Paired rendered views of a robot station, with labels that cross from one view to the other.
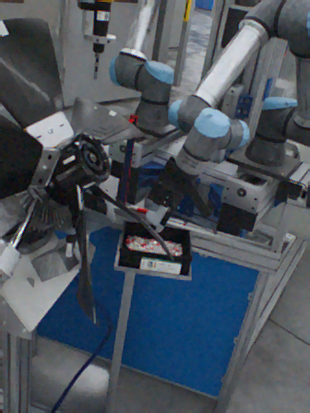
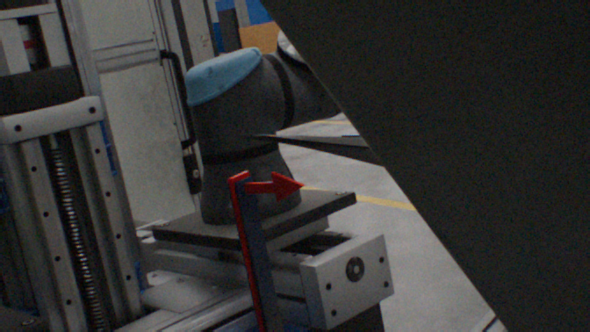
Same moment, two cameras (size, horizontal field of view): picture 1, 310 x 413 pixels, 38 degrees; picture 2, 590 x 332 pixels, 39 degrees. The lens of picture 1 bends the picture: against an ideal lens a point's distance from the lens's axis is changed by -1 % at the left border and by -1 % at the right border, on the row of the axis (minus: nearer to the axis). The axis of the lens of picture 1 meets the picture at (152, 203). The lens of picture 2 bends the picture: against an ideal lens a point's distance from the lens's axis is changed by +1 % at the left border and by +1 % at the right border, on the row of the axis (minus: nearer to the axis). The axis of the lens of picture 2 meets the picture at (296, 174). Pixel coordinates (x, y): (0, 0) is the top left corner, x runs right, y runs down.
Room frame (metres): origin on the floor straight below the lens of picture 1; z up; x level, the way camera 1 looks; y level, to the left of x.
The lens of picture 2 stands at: (1.06, 0.69, 1.31)
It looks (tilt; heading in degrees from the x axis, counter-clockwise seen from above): 11 degrees down; 294
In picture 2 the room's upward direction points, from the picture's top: 11 degrees counter-clockwise
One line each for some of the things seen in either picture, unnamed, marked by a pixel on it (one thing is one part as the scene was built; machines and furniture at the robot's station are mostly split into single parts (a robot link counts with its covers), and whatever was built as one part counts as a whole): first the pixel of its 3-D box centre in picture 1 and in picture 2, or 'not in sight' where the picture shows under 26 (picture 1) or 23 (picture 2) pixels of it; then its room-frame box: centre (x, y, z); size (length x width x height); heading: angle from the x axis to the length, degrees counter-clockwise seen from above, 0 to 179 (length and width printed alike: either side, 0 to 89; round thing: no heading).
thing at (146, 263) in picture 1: (154, 247); not in sight; (1.18, -0.03, 0.85); 0.22 x 0.17 x 0.07; 93
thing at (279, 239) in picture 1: (283, 224); not in sight; (1.27, -0.42, 0.96); 0.03 x 0.03 x 0.20; 78
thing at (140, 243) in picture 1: (154, 253); not in sight; (1.18, -0.03, 0.83); 0.19 x 0.14 x 0.03; 93
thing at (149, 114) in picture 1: (153, 109); not in sight; (1.83, 0.06, 1.09); 0.15 x 0.15 x 0.10
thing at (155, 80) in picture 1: (156, 80); not in sight; (1.83, 0.07, 1.20); 0.13 x 0.12 x 0.14; 67
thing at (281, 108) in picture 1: (278, 116); (233, 99); (1.61, -0.39, 1.20); 0.13 x 0.12 x 0.14; 51
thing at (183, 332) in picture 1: (134, 306); not in sight; (1.36, 0.00, 0.45); 0.82 x 0.02 x 0.66; 78
